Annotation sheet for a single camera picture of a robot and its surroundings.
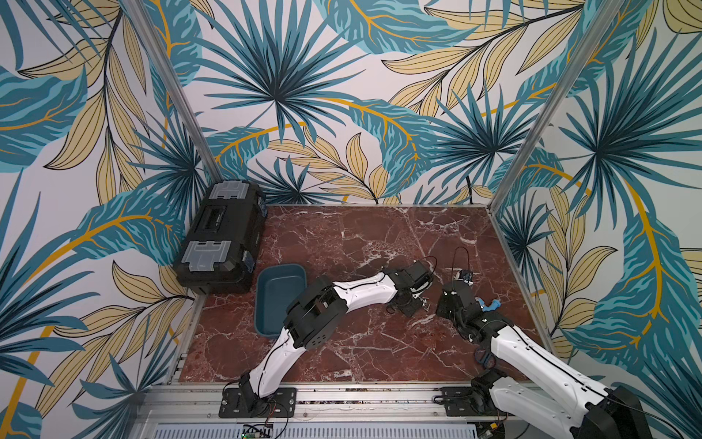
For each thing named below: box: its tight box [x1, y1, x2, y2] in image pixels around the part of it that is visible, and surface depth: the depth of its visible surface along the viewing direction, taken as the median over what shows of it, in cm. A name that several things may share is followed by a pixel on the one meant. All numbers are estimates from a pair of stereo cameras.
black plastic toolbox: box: [173, 180, 268, 295], surface depth 90 cm
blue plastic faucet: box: [474, 296, 502, 312], surface depth 92 cm
